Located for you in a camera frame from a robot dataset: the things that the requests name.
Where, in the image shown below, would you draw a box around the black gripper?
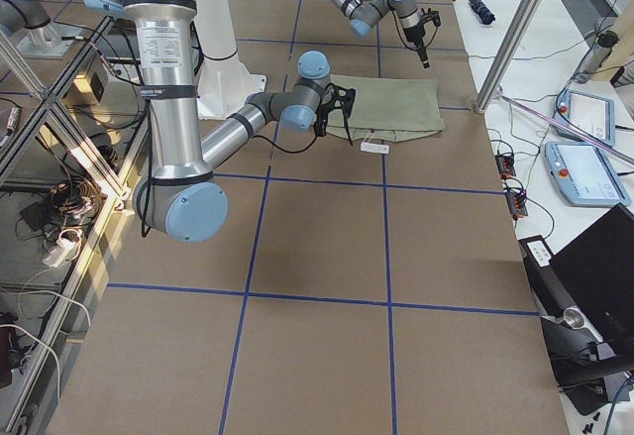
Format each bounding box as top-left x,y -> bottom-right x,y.
314,83 -> 357,147
400,6 -> 441,68

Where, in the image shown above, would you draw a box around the aluminium frame post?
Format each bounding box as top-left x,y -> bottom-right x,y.
475,0 -> 542,114

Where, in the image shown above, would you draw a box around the dark blue rolled cloth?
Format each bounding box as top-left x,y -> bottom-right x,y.
469,0 -> 495,26

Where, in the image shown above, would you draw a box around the olive green long-sleeve shirt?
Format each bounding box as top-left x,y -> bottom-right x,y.
327,75 -> 445,143

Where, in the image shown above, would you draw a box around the black camera stand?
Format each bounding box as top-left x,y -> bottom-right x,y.
540,316 -> 633,415

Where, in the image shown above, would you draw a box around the far teach pendant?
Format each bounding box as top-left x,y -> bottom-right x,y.
554,89 -> 615,147

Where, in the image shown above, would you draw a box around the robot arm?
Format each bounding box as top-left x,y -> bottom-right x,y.
330,0 -> 441,68
84,0 -> 356,243

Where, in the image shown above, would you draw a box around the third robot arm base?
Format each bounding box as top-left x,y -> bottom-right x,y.
1,0 -> 83,59

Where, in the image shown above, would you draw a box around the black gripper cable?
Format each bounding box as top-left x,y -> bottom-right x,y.
141,107 -> 328,238

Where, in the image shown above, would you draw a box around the white paper hang tag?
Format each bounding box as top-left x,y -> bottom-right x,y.
360,142 -> 389,155

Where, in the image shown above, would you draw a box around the orange black connector module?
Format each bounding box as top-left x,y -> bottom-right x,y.
494,154 -> 516,179

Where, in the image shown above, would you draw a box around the teach pendant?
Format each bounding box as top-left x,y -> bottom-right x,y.
554,89 -> 615,147
544,142 -> 632,208

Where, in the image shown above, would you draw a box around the near teach pendant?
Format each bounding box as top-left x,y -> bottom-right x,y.
544,142 -> 632,208

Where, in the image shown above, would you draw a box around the tangled floor cables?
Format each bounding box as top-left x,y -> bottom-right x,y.
14,176 -> 108,258

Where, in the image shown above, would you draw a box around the grey water bottle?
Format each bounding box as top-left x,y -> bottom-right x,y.
575,30 -> 619,84

